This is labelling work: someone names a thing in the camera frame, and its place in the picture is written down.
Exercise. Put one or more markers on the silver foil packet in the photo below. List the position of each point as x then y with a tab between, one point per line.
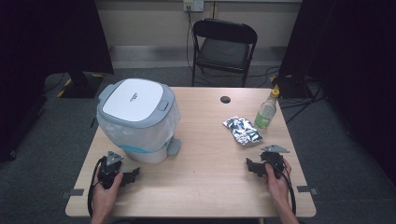
243	130

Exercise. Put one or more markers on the black curtain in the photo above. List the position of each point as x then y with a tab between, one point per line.
351	62
46	37

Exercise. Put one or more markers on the white wall socket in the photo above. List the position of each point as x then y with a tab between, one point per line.
193	5

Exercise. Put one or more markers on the black stand base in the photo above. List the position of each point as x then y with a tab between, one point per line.
291	87
79	85

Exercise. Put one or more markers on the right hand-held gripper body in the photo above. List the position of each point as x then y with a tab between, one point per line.
275	160

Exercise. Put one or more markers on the white and grey trash can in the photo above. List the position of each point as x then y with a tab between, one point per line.
134	99

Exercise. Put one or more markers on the black folding chair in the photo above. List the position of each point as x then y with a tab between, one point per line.
224	53

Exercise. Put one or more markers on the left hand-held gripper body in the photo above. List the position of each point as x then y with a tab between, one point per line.
109	169

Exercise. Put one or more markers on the clear bottle with yellow cap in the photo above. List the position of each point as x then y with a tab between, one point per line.
266	115

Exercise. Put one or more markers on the person's left hand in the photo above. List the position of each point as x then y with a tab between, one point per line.
104	199

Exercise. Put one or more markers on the clear plastic bin liner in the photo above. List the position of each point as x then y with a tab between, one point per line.
140	137

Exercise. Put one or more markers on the grey tape strip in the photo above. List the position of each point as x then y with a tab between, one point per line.
74	192
306	189

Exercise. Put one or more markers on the person's right hand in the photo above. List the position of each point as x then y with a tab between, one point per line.
278	188

